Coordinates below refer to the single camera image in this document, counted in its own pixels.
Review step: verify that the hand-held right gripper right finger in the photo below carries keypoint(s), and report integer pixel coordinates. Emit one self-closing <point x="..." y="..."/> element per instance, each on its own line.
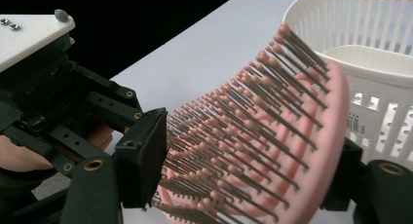
<point x="389" y="198"/>

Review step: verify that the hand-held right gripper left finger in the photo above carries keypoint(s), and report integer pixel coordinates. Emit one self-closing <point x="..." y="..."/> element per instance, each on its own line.
<point x="139" y="159"/>

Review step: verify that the pink hairbrush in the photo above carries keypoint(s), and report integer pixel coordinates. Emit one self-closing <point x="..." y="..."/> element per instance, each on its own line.
<point x="328" y="146"/>

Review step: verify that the white plastic basket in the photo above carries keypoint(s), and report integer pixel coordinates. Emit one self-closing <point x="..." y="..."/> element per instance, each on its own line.
<point x="373" y="61"/>

